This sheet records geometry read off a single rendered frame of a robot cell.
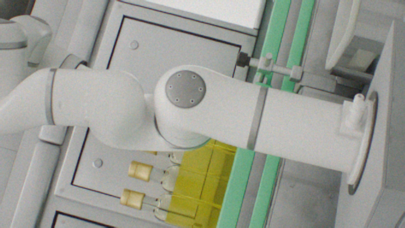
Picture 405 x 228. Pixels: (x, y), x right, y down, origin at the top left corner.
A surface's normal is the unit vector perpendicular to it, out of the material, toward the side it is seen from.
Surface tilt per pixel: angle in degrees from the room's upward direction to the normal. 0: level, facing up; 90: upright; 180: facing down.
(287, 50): 90
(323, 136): 87
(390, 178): 90
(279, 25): 90
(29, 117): 103
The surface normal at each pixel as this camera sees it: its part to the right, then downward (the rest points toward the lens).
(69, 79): 0.01, -0.58
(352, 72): -0.26, 0.93
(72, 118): -0.04, 0.72
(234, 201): 0.04, -0.25
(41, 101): 0.00, 0.21
